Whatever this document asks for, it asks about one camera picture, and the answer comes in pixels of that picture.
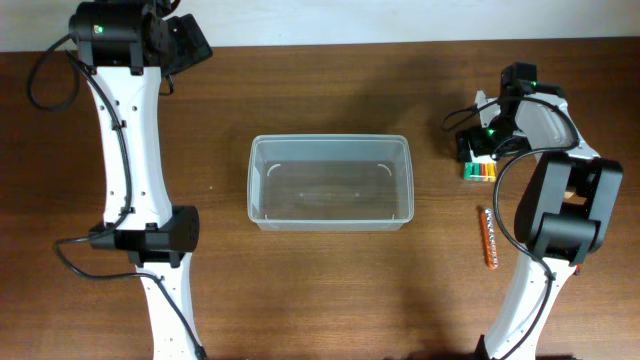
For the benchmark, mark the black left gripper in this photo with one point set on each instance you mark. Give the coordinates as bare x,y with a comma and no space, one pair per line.
194,44

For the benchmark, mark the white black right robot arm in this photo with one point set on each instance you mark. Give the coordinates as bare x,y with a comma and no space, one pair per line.
564,212

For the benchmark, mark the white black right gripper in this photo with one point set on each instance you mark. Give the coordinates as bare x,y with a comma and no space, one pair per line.
477,134

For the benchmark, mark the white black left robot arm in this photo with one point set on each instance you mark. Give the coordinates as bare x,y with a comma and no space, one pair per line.
126,50

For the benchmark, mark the clear plastic container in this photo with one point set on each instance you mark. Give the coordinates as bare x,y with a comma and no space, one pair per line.
330,183

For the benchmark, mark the orange socket bit rail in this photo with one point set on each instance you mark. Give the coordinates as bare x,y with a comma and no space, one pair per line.
489,238

